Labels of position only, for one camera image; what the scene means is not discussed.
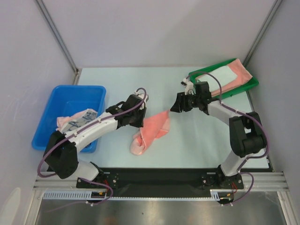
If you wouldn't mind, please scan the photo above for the white slotted cable duct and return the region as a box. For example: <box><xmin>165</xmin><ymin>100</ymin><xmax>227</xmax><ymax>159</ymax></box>
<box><xmin>43</xmin><ymin>190</ymin><xmax>233</xmax><ymax>202</ymax></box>

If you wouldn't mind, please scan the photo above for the pale pink towel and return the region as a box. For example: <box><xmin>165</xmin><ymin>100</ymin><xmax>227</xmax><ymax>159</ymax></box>
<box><xmin>130</xmin><ymin>110</ymin><xmax>170</xmax><ymax>156</ymax></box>

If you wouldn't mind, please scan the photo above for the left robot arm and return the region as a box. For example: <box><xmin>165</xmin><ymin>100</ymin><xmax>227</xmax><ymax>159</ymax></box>
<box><xmin>42</xmin><ymin>93</ymin><xmax>148</xmax><ymax>188</ymax></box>

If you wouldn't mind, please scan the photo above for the patterned blue white towel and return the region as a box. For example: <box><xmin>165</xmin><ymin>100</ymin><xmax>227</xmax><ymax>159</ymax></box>
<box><xmin>60</xmin><ymin>109</ymin><xmax>98</xmax><ymax>133</ymax></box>

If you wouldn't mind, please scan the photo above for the blue plastic bin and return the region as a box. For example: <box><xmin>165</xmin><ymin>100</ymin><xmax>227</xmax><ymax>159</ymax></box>
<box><xmin>31</xmin><ymin>85</ymin><xmax>106</xmax><ymax>151</ymax></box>

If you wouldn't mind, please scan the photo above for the green plastic tray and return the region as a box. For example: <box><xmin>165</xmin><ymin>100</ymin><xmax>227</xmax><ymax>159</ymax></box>
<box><xmin>188</xmin><ymin>58</ymin><xmax>259</xmax><ymax>99</ymax></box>

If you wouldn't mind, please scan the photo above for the light blue towel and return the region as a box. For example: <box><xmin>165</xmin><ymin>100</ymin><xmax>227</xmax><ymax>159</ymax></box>
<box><xmin>196</xmin><ymin>66</ymin><xmax>238</xmax><ymax>92</ymax></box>

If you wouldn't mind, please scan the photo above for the small pink cloth in bin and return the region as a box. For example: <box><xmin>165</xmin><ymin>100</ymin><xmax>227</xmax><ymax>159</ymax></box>
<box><xmin>56</xmin><ymin>111</ymin><xmax>85</xmax><ymax>132</ymax></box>

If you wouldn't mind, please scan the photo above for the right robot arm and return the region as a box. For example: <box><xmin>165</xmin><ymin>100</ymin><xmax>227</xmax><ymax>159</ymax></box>
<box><xmin>170</xmin><ymin>79</ymin><xmax>269</xmax><ymax>188</ymax></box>

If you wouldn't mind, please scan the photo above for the aluminium frame rail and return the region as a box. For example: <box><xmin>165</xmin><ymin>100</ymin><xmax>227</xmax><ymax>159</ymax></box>
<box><xmin>33</xmin><ymin>172</ymin><xmax>289</xmax><ymax>192</ymax></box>

